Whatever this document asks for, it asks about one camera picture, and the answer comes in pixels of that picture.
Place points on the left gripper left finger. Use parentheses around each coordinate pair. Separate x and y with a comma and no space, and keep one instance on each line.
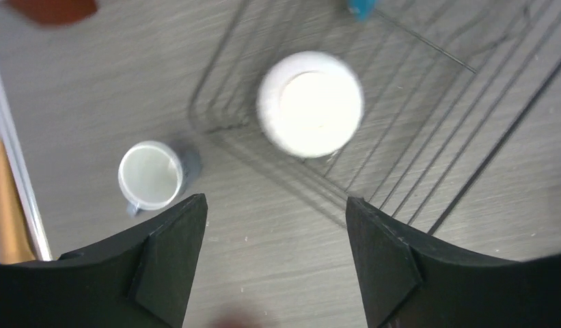
(141,277)

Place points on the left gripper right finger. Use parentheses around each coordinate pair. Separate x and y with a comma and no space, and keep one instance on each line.
(408,278)

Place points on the white ribbed bowl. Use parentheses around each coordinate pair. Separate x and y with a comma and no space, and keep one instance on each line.
(310,104)

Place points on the blue polka dot plate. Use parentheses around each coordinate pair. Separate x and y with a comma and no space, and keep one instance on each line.
(361,9)

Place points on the grey ceramic mug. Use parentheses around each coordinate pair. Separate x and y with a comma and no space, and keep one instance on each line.
(152,174)

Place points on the brown wooden metronome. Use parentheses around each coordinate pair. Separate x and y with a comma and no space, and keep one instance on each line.
(54,12)

